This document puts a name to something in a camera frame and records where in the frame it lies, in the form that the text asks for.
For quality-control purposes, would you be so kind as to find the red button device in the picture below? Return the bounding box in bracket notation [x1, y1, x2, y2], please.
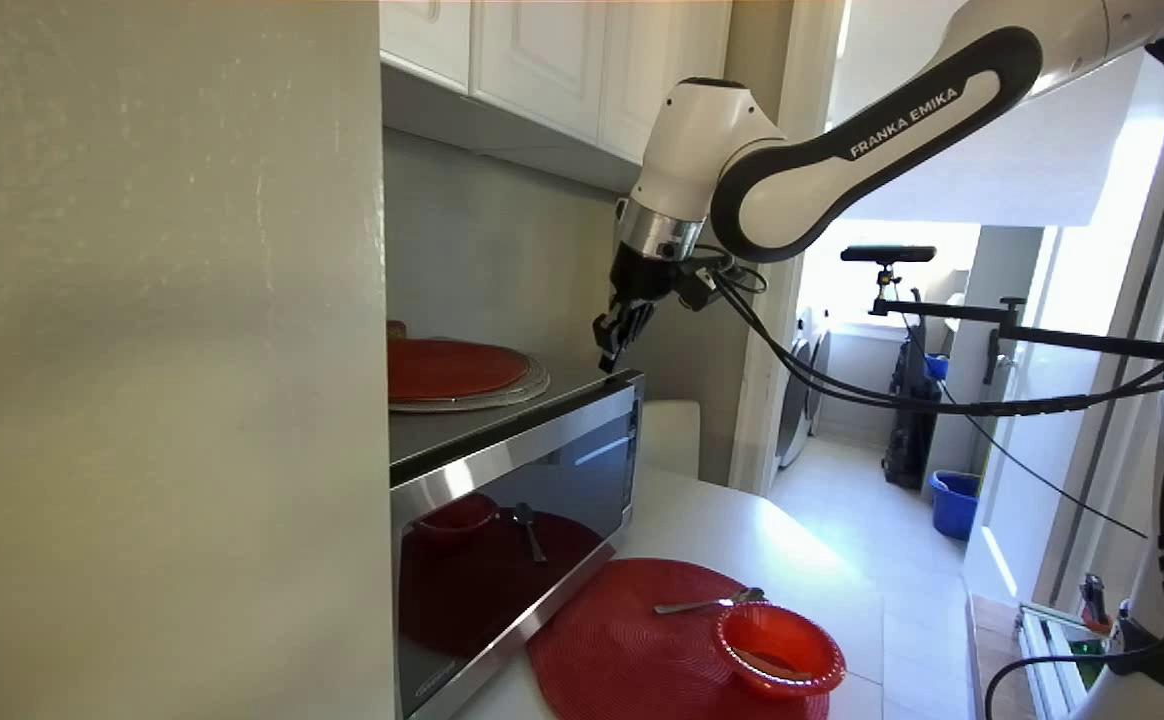
[1076, 569, 1115, 641]

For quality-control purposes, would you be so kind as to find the black camera on stand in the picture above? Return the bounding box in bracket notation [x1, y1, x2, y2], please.
[836, 239, 939, 267]

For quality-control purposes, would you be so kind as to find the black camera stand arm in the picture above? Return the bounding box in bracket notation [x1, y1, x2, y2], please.
[864, 260, 1164, 394]

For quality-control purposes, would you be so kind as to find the white wall cabinet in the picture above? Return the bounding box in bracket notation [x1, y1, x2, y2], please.
[376, 0, 743, 195]

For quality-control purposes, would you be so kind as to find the thin black cable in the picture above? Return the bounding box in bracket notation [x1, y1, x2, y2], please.
[937, 382, 1152, 544]

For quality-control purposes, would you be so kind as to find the red round placemat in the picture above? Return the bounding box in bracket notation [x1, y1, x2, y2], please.
[523, 557, 833, 720]

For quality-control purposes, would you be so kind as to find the black base power cable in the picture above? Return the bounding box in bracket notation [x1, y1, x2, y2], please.
[978, 405, 1164, 720]

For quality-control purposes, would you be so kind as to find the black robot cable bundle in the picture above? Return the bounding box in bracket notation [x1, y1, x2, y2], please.
[702, 256, 1164, 425]

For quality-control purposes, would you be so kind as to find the red plate on counter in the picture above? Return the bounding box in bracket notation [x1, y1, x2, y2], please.
[384, 333, 535, 411]

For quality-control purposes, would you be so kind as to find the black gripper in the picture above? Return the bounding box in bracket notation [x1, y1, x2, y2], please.
[586, 239, 684, 376]

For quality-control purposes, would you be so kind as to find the red plastic bowl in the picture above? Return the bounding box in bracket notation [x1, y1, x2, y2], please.
[713, 601, 853, 704]

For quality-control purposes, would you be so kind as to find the silver microwave oven body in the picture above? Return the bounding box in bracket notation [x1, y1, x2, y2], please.
[384, 365, 643, 494]

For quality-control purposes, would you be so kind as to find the white washing machine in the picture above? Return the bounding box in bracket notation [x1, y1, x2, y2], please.
[773, 310, 836, 477]

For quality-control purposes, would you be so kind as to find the black vacuum cleaner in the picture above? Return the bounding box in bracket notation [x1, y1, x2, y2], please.
[875, 319, 947, 495]

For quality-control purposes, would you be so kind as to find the blue bucket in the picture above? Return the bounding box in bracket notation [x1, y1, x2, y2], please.
[929, 470, 983, 544]

